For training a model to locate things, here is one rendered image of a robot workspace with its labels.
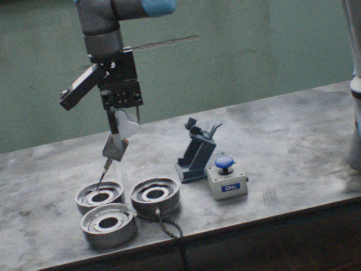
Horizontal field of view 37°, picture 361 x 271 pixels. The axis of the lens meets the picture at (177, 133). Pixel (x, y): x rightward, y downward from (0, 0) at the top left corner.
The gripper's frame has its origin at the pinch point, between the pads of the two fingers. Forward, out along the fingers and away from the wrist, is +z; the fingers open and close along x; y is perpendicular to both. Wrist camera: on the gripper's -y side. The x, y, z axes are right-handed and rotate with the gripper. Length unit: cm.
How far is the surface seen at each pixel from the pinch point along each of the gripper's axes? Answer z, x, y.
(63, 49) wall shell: 13, 154, -19
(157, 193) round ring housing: 11.1, -5.4, 6.2
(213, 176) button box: 8.6, -8.2, 18.5
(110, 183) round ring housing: 9.5, 0.6, -3.3
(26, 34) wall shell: 2, 154, -34
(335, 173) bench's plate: 13.2, -10.8, 44.2
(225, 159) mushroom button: 5.6, -7.6, 21.5
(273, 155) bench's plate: 13.2, 3.2, 35.0
